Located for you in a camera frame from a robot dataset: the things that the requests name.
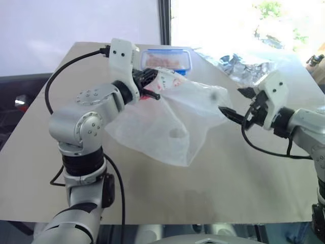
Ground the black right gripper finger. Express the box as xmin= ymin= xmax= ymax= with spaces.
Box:
xmin=237 ymin=86 xmax=257 ymax=100
xmin=218 ymin=106 xmax=249 ymax=125

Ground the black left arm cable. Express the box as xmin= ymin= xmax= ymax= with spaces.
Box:
xmin=44 ymin=47 xmax=126 ymax=226

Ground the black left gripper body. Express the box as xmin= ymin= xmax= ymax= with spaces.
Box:
xmin=131 ymin=69 xmax=147 ymax=90

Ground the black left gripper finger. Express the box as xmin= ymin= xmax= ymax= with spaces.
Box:
xmin=141 ymin=68 xmax=159 ymax=85
xmin=141 ymin=88 xmax=161 ymax=101

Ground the yellow black device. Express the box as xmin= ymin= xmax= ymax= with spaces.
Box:
xmin=306 ymin=53 xmax=325 ymax=67

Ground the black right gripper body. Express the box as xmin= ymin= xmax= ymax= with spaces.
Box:
xmin=244 ymin=90 xmax=270 ymax=128

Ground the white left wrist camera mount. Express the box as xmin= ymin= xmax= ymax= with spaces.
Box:
xmin=107 ymin=38 xmax=142 ymax=103

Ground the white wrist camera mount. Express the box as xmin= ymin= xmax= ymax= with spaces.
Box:
xmin=254 ymin=69 xmax=290 ymax=132
xmin=107 ymin=38 xmax=142 ymax=103

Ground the clear food box blue lid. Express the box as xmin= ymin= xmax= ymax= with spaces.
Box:
xmin=140 ymin=48 xmax=192 ymax=77

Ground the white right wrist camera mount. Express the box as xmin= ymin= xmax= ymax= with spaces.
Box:
xmin=254 ymin=69 xmax=290 ymax=132

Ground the translucent white plastic bag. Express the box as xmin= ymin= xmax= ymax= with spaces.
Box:
xmin=104 ymin=66 xmax=233 ymax=167

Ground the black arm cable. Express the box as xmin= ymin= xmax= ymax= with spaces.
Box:
xmin=44 ymin=47 xmax=126 ymax=226
xmin=241 ymin=111 xmax=314 ymax=161

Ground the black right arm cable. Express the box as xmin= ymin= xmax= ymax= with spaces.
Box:
xmin=241 ymin=111 xmax=314 ymax=161

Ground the dark furniture beside table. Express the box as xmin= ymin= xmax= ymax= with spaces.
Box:
xmin=0 ymin=73 xmax=54 ymax=151

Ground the dark window frame post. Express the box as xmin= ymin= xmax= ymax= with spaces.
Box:
xmin=157 ymin=0 xmax=173 ymax=46

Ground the crumpled foil bag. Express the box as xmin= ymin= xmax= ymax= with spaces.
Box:
xmin=193 ymin=47 xmax=281 ymax=87

